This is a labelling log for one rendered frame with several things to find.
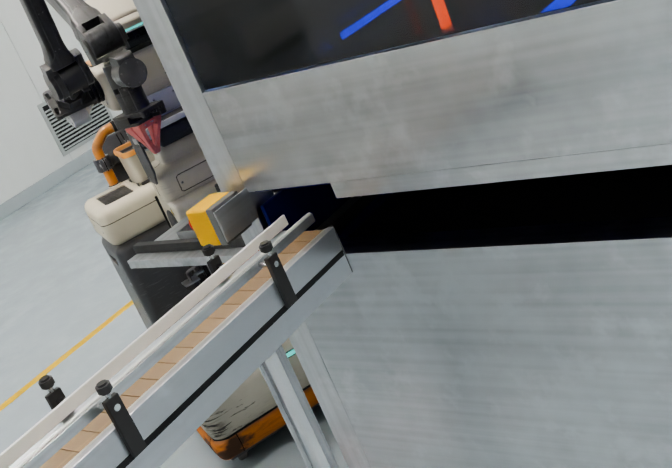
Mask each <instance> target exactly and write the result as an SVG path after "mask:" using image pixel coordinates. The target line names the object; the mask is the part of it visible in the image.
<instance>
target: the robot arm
mask: <svg viewBox="0 0 672 468"><path fill-rule="evenodd" d="M19 1H20V3H21V5H22V7H23V9H24V11H25V13H26V15H27V18H28V20H29V22H30V24H31V26H32V28H33V30H34V32H35V35H36V37H37V39H38V41H39V43H40V46H41V49H42V52H43V56H44V62H45V64H43V65H41V66H39V67H40V69H41V71H42V73H43V78H44V80H45V83H46V85H47V86H48V88H49V90H47V91H45V92H43V98H44V100H45V101H46V103H47V105H48V106H49V108H50V109H51V111H52V113H53V114H54V116H55V117H56V119H58V120H60V119H63V118H65V117H67V116H69V115H71V114H73V113H75V112H77V111H79V110H81V109H83V108H86V107H88V106H90V105H92V104H94V103H96V101H97V97H96V98H95V99H93V100H92V98H91V97H90V95H89V94H88V91H90V90H91V89H90V88H89V85H91V84H93V83H94V82H95V80H94V77H93V74H92V72H91V70H90V68H89V67H88V65H87V64H86V62H85V60H84V58H83V56H82V53H81V52H80V51H79V50H78V49H77V48H74V49H72V50H70V51H69V50H68V48H67V47H66V45H65V44H64V42H63V40H62V38H61V36H60V33H59V31H58V29H57V27H56V25H55V22H54V20H53V18H52V16H51V13H50V11H49V9H48V7H47V5H46V2H45V0H19ZM46 1H47V2H48V3H49V4H50V5H51V6H52V7H53V8H54V9H55V11H56V12H57V13H58V14H59V15H60V16H61V17H62V18H63V19H64V20H65V21H66V22H67V24H68V25H69V26H70V27H71V29H72V30H73V33H74V35H75V37H76V39H77V40H78V41H79V42H80V44H81V46H82V48H83V50H84V52H85V54H86V56H87V57H88V59H89V61H90V63H91V65H92V66H97V65H99V64H101V63H103V62H108V61H109V63H107V64H104V67H102V69H103V72H104V74H105V76H106V78H107V80H108V82H109V84H110V86H111V88H112V90H113V93H114V95H115V97H116V99H117V101H118V103H119V105H120V107H121V109H122V112H123V113H121V114H119V115H118V116H116V117H114V118H112V119H113V122H114V124H115V125H116V127H117V129H118V130H121V129H125V130H126V132H127V133H128V134H130V135H131V136H133V137H134V138H135V139H137V140H138V141H139V142H141V143H142V144H143V145H144V146H146V147H147V148H148V149H149V150H150V151H151V152H152V153H153V154H157V153H159V152H160V151H161V148H160V129H161V115H162V114H163V113H165V112H167V110H166V108H165V105H164V102H163V100H159V101H155V102H151V103H149V100H148V99H147V96H146V94H145V92H144V90H143V88H142V86H141V85H142V84H143V83H144V82H145V81H146V78H147V68H146V66H145V64H144V63H143V62H142V61H141V60H139V59H137V58H135V57H134V55H133V53H132V52H131V51H130V50H128V49H129V48H131V47H130V45H129V43H128V41H127V39H129V37H128V35H127V33H126V31H125V29H124V28H123V26H122V25H121V24H120V23H119V22H117V23H114V22H113V21H112V20H111V19H110V18H109V17H108V16H107V15H106V14H105V13H102V14H101V13H100V11H99V10H98V9H96V8H93V7H92V6H90V5H89V4H87V3H86V2H85V1H84V0H46ZM121 46H122V47H121ZM119 47H120V48H119ZM117 48H118V49H117ZM115 49H116V50H115ZM113 50H114V51H113ZM111 51H112V52H111ZM109 52H110V53H109ZM106 54H107V55H106ZM104 55H105V56H104ZM102 56H103V57H102ZM100 57H101V58H100ZM98 58H99V59H98ZM146 128H148V130H149V133H150V136H151V138H152V141H151V140H150V138H149V136H148V135H147V133H146V131H145V130H146ZM152 142H153V143H152Z"/></svg>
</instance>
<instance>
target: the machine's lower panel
mask: <svg viewBox="0 0 672 468"><path fill-rule="evenodd" d="M339 239H340V241H341V244H342V246H343V248H344V251H345V253H346V256H347V258H348V261H349V263H350V265H351V268H352V270H353V272H352V273H351V274H350V275H349V276H348V277H347V278H346V280H345V281H344V282H343V283H342V284H341V285H340V286H339V287H338V288H337V289H336V290H335V291H334V292H333V293H332V294H331V295H330V296H329V297H328V298H327V299H326V300H325V301H324V302H323V303H322V304H321V305H320V306H319V307H318V308H317V309H316V310H315V311H314V312H313V313H312V314H311V315H310V316H309V317H308V318H307V319H306V320H305V322H306V324H307V326H308V328H309V331H310V333H311V335H312V337H313V340H314V342H315V344H316V346H317V348H318V351H319V353H320V355H321V357H322V359H323V362H324V364H325V366H326V368H327V370H328V373H329V375H330V377H331V379H332V382H333V384H334V386H335V388H336V390H337V393H338V395H339V397H340V399H341V401H342V404H343V406H344V408H345V410H346V412H347V415H348V417H349V419H350V421H351V424H352V426H353V428H354V430H355V432H356V435H357V437H358V439H359V441H360V443H361V446H362V448H363V450H364V452H365V455H366V457H367V459H368V461H369V463H370V466H371V468H672V217H656V218H641V219H625V220H610V221H594V222H579V223H563V224H548V225H532V226H516V227H501V228H485V229H470V230H454V231H439V232H423V233H408V234H392V235H377V236H361V237H346V238H339Z"/></svg>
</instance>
